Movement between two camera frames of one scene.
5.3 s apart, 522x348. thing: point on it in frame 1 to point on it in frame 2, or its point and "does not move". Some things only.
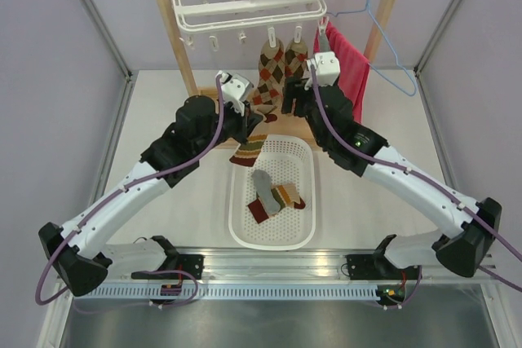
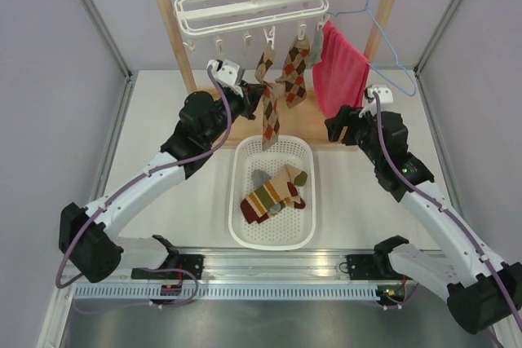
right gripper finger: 294,83 to 349,112
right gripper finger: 289,93 to 333,127
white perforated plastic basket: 288,160 does not move
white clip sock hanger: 247,7 does not move
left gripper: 246,123 to 252,94
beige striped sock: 247,152 to 265,200
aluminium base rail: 291,268 does not move
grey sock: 267,198 does not move
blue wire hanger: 367,8 does not move
